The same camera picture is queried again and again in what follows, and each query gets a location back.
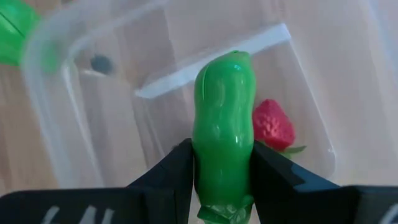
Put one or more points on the clear plastic tupperware container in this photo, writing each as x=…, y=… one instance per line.
x=124, y=124

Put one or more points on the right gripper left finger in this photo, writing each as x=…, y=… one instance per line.
x=124, y=205

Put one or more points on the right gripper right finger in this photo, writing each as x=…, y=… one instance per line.
x=295, y=202

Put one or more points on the green toy pear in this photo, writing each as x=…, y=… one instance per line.
x=15, y=28

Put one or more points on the red toy strawberry green leaves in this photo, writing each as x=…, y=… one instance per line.
x=273, y=124

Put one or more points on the small dark toy berry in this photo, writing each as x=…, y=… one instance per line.
x=101, y=64

